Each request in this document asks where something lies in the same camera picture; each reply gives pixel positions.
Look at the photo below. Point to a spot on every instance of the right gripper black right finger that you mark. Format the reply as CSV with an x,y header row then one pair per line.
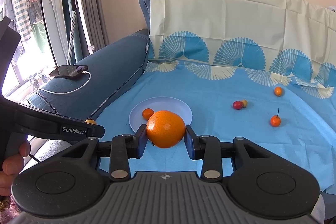
x,y
255,179

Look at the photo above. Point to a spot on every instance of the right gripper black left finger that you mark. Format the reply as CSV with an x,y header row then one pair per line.
x,y
75,179

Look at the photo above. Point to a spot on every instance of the small orange fruit edge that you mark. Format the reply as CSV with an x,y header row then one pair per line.
x,y
165,129

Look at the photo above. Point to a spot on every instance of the person's left hand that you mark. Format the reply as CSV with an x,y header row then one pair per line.
x,y
11,167

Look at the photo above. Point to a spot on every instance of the small orange with stem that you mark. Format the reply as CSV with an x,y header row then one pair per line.
x,y
275,120

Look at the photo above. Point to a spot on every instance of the black smartphone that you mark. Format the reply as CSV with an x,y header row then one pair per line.
x,y
68,71

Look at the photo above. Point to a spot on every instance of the blue sofa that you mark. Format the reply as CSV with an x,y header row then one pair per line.
x,y
113,69

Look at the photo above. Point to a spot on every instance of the red cherry tomato on cloth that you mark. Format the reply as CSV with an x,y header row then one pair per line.
x,y
237,105

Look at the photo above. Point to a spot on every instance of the tan longan beside tomato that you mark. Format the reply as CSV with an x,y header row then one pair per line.
x,y
244,103

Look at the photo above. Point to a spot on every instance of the light blue plate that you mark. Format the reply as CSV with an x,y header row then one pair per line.
x,y
156,104

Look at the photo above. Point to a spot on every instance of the small orange fruit far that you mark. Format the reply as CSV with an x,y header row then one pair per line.
x,y
278,91

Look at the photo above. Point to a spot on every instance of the small orange on plate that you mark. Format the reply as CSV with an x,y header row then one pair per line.
x,y
147,113

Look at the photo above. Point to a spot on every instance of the blue and cream sofa cover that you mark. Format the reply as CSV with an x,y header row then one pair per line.
x,y
211,53

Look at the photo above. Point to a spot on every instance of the hanging clothes outside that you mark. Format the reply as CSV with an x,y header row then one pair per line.
x,y
27,20

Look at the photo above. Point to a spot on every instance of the grey curtain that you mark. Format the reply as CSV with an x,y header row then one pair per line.
x,y
90,34

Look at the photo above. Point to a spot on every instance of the white window frame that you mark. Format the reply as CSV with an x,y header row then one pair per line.
x,y
56,29

